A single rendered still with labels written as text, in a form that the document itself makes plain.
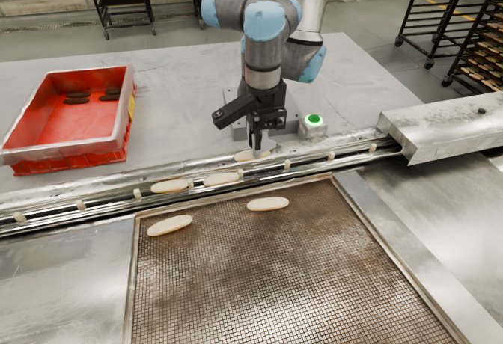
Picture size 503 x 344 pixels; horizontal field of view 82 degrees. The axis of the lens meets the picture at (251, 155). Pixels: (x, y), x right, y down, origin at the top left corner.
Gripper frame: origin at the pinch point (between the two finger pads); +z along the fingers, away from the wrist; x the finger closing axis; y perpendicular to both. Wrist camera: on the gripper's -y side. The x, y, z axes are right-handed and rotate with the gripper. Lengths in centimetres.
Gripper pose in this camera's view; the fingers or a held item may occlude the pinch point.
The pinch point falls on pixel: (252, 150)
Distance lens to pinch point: 76.8
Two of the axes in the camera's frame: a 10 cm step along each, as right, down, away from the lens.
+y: 9.6, -1.8, 1.9
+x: -2.6, -6.7, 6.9
